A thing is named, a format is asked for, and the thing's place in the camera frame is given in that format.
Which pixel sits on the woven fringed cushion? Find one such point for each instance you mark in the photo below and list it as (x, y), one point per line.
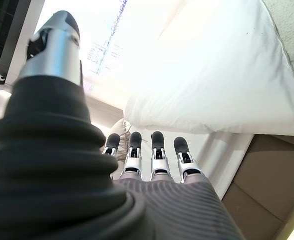
(121, 130)

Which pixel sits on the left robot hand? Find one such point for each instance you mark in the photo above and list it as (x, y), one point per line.
(49, 175)

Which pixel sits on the white fitted bed sheet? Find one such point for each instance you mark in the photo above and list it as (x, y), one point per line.
(226, 160)

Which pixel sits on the white duvet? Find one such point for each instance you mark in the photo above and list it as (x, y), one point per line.
(211, 75)

